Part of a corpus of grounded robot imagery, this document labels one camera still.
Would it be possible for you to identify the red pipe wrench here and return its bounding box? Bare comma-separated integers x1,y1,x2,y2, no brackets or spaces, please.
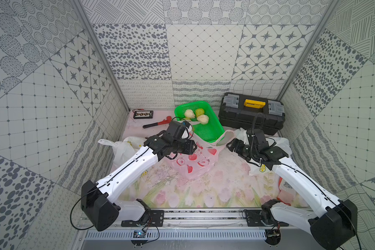
142,116,172,129

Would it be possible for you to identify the lemon print plastic bag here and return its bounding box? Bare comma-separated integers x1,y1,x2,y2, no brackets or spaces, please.
98,136,145,172

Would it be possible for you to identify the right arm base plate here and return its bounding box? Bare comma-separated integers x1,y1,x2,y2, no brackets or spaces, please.
242,209,289,227

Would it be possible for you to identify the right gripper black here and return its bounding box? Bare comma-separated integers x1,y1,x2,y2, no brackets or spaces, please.
226,138,258,161

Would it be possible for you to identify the green pear top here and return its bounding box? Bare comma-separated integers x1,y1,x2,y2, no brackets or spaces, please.
195,108,205,117

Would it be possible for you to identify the black screw bit case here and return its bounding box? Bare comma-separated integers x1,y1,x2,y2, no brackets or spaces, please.
133,110,154,119

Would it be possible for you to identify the green plastic basket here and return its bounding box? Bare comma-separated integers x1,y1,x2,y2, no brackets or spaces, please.
174,101,225,143

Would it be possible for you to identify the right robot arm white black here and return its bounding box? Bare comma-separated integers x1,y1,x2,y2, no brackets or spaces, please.
226,129,358,250

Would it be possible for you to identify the black toolbox yellow handle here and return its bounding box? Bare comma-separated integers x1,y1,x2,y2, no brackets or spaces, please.
218,92,285,135

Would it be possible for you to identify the pink plastic bag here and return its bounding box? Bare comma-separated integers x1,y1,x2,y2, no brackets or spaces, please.
165,130,235,180

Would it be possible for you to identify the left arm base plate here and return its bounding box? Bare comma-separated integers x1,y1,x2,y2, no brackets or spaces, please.
121,210,165,227

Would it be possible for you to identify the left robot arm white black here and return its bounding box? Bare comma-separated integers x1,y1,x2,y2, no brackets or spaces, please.
81,120,197,231

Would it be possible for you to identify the aluminium front rail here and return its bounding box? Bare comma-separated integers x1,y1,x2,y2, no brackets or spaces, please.
76,207,333,230

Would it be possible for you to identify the red white work glove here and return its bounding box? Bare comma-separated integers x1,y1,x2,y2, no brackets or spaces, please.
277,178,300,207

